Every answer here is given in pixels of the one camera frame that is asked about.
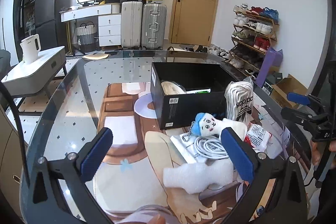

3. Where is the white red tissue packet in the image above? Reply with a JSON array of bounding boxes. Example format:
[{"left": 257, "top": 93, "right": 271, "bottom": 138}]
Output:
[{"left": 244, "top": 124, "right": 272, "bottom": 152}]

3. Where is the white cable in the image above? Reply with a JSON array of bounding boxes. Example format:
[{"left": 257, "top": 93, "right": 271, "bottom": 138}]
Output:
[{"left": 193, "top": 135, "right": 230, "bottom": 160}]

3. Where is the white plush toy blue cap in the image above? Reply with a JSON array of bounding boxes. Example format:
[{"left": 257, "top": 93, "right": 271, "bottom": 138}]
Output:
[{"left": 190, "top": 113, "right": 247, "bottom": 140}]

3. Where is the white foam packing piece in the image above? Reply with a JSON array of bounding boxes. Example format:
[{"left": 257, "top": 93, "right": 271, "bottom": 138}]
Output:
[{"left": 163, "top": 159, "right": 234, "bottom": 194}]

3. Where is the person's right hand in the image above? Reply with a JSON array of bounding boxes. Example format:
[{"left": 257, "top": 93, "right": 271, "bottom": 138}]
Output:
[{"left": 310, "top": 140, "right": 336, "bottom": 166}]

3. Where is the brown cardboard box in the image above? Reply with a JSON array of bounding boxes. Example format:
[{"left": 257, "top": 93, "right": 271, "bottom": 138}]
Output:
[{"left": 270, "top": 74, "right": 307, "bottom": 109}]

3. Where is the anime print table mat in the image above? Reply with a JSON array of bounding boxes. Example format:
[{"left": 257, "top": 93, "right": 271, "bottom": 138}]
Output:
[{"left": 93, "top": 82, "right": 292, "bottom": 224}]

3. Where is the purple paper bag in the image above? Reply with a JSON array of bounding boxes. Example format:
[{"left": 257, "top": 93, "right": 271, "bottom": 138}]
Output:
[{"left": 255, "top": 47, "right": 283, "bottom": 88}]

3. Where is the white printed plastic pouch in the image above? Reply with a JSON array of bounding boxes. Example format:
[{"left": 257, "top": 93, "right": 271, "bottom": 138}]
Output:
[{"left": 170, "top": 133, "right": 207, "bottom": 164}]

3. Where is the wooden shoe rack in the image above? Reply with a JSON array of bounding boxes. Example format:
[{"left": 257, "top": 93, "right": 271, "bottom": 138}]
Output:
[{"left": 228, "top": 3, "right": 279, "bottom": 79}]

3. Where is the black cardboard box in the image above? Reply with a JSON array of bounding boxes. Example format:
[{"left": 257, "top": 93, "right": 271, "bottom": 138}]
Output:
[{"left": 150, "top": 63, "right": 234, "bottom": 130}]

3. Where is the white grey side table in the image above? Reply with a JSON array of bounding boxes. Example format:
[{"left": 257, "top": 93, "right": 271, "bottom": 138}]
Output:
[{"left": 1, "top": 46, "right": 66, "bottom": 98}]

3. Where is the striped woven basket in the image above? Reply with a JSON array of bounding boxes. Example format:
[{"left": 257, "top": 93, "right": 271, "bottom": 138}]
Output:
[{"left": 76, "top": 22, "right": 97, "bottom": 53}]

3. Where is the white electric kettle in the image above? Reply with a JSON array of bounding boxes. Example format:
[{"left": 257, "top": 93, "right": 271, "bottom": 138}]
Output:
[{"left": 20, "top": 34, "right": 41, "bottom": 64}]

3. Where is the white drawer cabinet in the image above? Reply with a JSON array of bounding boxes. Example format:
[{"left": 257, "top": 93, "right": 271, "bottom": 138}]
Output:
[{"left": 98, "top": 14, "right": 121, "bottom": 47}]

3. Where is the white dressing desk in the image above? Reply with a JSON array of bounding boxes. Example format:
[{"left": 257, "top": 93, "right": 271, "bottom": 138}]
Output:
[{"left": 60, "top": 3, "right": 121, "bottom": 50}]

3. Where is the white suitcase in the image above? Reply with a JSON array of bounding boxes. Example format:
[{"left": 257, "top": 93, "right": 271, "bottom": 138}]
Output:
[{"left": 121, "top": 1, "right": 143, "bottom": 48}]

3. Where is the silver suitcase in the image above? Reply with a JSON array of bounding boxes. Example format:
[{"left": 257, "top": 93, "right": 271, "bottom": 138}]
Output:
[{"left": 141, "top": 3, "right": 167, "bottom": 50}]

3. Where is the black refrigerator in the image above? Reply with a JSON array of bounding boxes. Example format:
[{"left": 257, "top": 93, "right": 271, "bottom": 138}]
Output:
[{"left": 35, "top": 0, "right": 71, "bottom": 51}]

